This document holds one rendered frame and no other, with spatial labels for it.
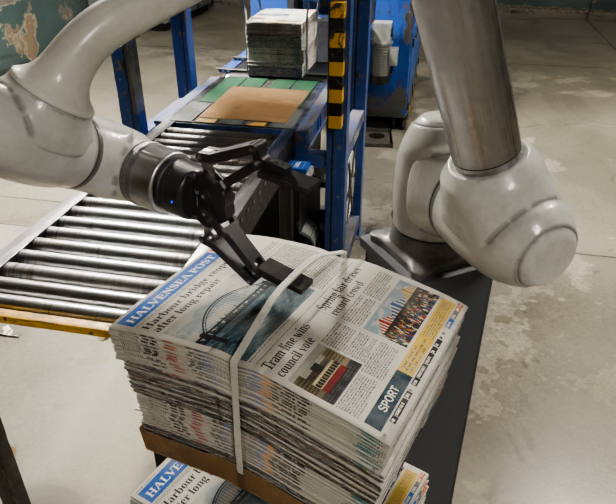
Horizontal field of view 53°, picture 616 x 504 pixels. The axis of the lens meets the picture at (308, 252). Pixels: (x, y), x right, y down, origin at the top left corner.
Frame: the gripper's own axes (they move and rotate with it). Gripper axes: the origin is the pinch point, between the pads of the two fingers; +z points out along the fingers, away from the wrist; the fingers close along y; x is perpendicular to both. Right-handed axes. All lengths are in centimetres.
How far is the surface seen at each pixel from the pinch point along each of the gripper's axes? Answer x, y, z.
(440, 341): -5.4, 11.9, 18.1
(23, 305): -7, 53, -77
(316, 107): -168, 57, -95
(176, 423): 13.8, 27.6, -9.9
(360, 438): 13.0, 13.0, 16.4
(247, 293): 1.1, 11.8, -7.4
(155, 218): -54, 54, -81
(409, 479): -6.6, 41.4, 18.3
